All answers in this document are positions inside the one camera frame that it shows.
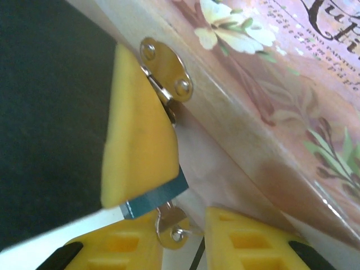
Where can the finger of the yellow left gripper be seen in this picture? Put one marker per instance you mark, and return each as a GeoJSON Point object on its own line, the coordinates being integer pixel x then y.
{"type": "Point", "coordinates": [137, 140]}

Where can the silver box hasp latch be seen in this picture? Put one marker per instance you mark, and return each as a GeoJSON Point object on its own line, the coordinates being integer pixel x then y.
{"type": "Point", "coordinates": [168, 67]}

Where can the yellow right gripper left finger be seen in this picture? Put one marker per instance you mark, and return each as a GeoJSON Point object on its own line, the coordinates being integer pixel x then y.
{"type": "Point", "coordinates": [118, 247]}

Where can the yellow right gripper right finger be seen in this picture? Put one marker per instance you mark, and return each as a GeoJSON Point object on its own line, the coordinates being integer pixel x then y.
{"type": "Point", "coordinates": [253, 244]}

